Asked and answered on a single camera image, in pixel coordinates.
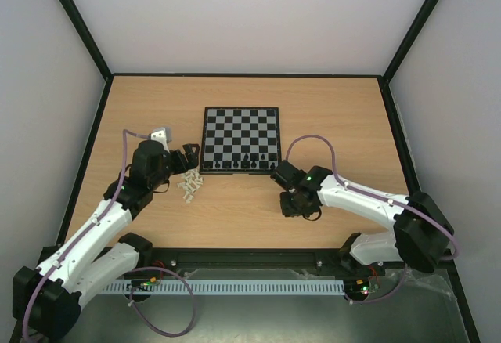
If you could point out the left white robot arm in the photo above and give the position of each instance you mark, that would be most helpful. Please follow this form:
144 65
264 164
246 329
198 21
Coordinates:
48 299

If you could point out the black frame post right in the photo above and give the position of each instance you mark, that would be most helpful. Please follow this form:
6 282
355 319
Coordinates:
411 35

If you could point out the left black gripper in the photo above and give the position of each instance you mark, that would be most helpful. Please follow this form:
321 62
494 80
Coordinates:
192 160

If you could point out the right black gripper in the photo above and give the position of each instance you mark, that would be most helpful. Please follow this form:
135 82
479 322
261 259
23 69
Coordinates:
292 205

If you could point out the pile of white chess pieces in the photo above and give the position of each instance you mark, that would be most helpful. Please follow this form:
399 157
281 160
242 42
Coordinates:
190 182

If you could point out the black aluminium rail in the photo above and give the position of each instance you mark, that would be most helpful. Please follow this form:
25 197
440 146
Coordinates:
322 262

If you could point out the black frame post left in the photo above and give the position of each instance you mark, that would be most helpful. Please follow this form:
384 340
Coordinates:
86 37

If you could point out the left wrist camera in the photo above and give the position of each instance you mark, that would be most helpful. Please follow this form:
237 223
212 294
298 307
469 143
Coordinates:
163 136

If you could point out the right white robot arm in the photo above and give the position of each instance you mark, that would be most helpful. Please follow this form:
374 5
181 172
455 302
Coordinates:
417 233

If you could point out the black grey chessboard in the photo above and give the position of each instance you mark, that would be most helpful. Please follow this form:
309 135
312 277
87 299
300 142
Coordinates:
231 132

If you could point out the light blue cable duct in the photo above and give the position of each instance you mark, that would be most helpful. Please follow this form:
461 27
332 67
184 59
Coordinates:
229 287

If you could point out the black frame post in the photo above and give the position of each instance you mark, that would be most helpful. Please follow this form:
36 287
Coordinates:
411 35
86 37

